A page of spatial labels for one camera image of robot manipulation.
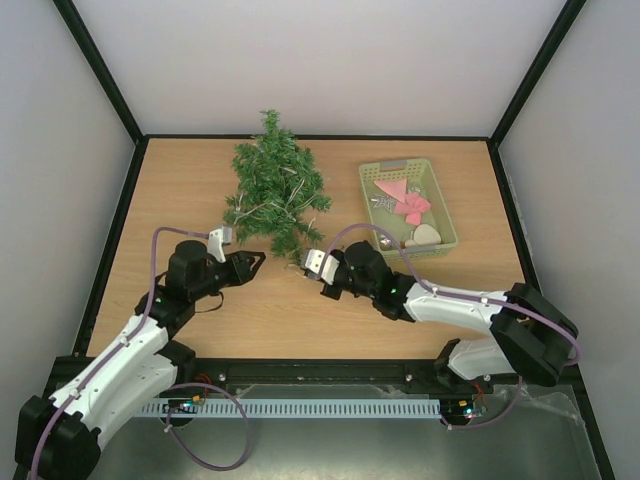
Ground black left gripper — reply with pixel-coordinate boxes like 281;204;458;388
191;251;267;301

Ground light green plastic basket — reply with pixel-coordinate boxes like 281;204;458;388
358;158;458;260

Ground small green christmas tree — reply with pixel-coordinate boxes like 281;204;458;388
221;109;333;266

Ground clear led string lights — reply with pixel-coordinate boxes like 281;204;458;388
227;137;326;274

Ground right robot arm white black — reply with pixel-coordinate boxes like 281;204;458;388
304;241;579;392

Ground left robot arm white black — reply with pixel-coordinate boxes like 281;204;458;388
14;239;266;479

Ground silver star ornament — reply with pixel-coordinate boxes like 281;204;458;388
369;193;397;214

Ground pink bow ornament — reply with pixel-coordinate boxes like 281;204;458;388
394;192;431;226

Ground pink paper triangle ornament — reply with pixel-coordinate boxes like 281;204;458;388
374;178;407;202

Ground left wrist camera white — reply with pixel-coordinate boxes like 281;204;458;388
207;225;233;263

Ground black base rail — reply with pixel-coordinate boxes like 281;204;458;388
52;355;584;401

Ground light blue slotted cable duct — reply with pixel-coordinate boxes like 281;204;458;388
136;398;441;419

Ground black corner frame post left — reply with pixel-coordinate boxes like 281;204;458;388
53;0;144;145

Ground black corner frame post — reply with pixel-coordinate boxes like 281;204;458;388
53;0;144;145
489;0;587;149

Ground black corner frame post right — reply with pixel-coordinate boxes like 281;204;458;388
489;0;587;149

